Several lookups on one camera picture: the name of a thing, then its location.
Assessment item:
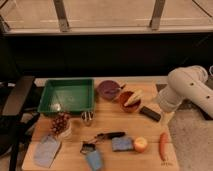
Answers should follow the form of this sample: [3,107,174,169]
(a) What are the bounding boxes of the yellow banana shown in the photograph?
[124,90,142,107]

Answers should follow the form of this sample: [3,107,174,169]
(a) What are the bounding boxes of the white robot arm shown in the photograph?
[156,65,213,119]

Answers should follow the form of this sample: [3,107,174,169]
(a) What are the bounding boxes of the purple plate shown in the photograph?
[97,80,120,100]

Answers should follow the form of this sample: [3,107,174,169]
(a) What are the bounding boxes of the small metal cup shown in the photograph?
[81,111,94,126]

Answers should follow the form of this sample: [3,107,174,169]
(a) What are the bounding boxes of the green plastic tray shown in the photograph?
[38,79,95,116]

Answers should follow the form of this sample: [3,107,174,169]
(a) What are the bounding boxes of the black rectangular block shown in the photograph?
[139,106,161,122]

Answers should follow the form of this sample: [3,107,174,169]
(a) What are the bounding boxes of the wooden cutting board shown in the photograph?
[21,82,181,171]

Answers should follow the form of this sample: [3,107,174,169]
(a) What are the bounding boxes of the blue sponge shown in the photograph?
[112,137,133,151]

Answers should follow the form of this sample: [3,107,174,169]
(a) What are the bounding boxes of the white bowl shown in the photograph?
[55,122,72,139]

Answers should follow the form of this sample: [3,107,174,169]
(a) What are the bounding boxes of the bunch of red grapes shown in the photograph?
[51,113,70,135]

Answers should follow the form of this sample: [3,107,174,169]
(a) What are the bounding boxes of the red yellow apple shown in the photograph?
[133,137,148,153]

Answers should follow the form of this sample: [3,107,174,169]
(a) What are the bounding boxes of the orange carrot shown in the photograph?
[159,132,168,161]

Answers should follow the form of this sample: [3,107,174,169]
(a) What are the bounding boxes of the grey blue cloth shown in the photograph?
[33,135,61,168]

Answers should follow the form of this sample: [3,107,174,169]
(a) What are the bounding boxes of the black chair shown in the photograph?
[0,76,40,171]

